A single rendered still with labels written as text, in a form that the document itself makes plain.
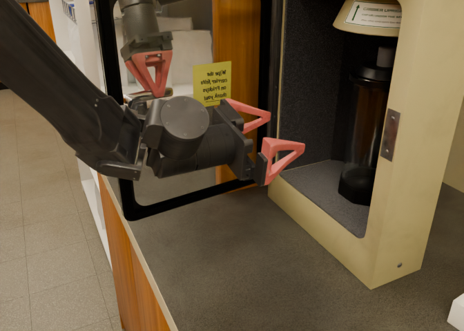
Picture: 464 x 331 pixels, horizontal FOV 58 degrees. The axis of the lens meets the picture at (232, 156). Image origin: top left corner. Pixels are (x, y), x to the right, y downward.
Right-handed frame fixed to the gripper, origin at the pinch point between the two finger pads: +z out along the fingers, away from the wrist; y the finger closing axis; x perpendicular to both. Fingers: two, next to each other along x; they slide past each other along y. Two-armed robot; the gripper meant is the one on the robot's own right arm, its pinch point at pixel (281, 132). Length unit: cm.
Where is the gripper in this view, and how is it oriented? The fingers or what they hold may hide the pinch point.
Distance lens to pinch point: 63.5
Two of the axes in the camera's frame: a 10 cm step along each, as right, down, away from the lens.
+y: -4.3, -5.4, 7.3
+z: 9.0, -1.9, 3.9
